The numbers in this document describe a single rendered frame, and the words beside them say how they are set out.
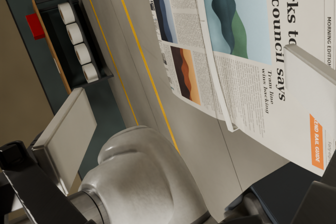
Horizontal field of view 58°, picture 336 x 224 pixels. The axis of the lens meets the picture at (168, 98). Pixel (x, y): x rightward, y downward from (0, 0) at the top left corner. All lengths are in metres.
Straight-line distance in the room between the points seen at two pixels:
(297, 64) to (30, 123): 6.63
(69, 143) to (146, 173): 0.38
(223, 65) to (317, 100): 0.24
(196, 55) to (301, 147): 0.19
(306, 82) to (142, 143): 0.42
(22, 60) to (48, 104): 1.02
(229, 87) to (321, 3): 0.17
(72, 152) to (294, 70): 0.13
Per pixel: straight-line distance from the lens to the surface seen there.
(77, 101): 0.19
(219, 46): 0.39
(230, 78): 0.39
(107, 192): 0.51
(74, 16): 6.33
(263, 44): 0.32
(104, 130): 6.84
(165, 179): 0.55
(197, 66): 0.45
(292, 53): 0.19
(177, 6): 0.45
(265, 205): 0.61
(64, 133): 0.17
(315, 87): 0.17
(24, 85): 6.74
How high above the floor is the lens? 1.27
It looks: 20 degrees down
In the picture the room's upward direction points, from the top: 113 degrees counter-clockwise
